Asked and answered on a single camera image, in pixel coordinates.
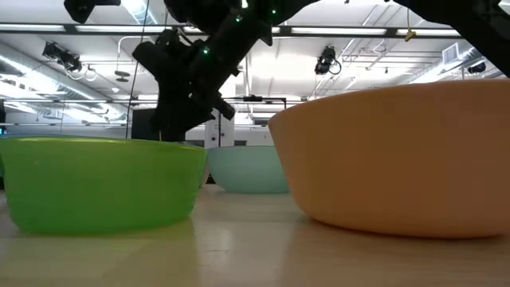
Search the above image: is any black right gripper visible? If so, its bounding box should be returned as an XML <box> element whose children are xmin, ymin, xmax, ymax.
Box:
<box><xmin>152</xmin><ymin>42</ymin><xmax>237</xmax><ymax>143</ymax></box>

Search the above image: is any teal plastic bowl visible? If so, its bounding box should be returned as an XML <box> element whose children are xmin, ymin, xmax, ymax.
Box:
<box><xmin>206</xmin><ymin>144</ymin><xmax>291</xmax><ymax>195</ymax></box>

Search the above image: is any lime green plastic bowl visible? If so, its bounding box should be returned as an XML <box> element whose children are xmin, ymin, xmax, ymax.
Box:
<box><xmin>0</xmin><ymin>135</ymin><xmax>209</xmax><ymax>234</ymax></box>

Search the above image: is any orange plastic bowl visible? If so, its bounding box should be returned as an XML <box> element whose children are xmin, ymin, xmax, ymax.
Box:
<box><xmin>267</xmin><ymin>78</ymin><xmax>510</xmax><ymax>239</ymax></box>

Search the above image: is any black monitor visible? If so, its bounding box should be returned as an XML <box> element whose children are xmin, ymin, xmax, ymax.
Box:
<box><xmin>131</xmin><ymin>107</ymin><xmax>160</xmax><ymax>141</ymax></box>

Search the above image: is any white cabinet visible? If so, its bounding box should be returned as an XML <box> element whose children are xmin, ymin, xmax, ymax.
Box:
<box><xmin>204</xmin><ymin>108</ymin><xmax>236</xmax><ymax>149</ymax></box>

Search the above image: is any black overhead light bar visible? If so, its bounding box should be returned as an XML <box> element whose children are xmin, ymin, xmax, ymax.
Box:
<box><xmin>0</xmin><ymin>22</ymin><xmax>463</xmax><ymax>40</ymax></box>

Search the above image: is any yellow hanging tag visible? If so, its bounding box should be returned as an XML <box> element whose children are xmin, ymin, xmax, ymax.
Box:
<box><xmin>403</xmin><ymin>7</ymin><xmax>418</xmax><ymax>43</ymax></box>

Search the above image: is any white ceiling vent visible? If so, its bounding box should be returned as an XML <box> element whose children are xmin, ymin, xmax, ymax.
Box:
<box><xmin>441</xmin><ymin>42</ymin><xmax>461</xmax><ymax>65</ymax></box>

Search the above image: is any black hanging cable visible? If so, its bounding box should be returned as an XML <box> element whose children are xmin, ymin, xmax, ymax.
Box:
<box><xmin>125</xmin><ymin>0</ymin><xmax>151</xmax><ymax>140</ymax></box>

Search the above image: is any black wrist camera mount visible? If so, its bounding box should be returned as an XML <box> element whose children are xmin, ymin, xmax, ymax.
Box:
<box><xmin>131</xmin><ymin>28</ymin><xmax>190</xmax><ymax>87</ymax></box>

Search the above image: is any black ceiling camera cluster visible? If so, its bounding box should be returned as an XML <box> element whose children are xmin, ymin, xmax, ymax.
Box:
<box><xmin>41</xmin><ymin>41</ymin><xmax>84</xmax><ymax>73</ymax></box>

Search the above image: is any black ceiling camera with cable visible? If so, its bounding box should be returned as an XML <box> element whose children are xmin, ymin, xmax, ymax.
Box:
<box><xmin>314</xmin><ymin>45</ymin><xmax>343</xmax><ymax>76</ymax></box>

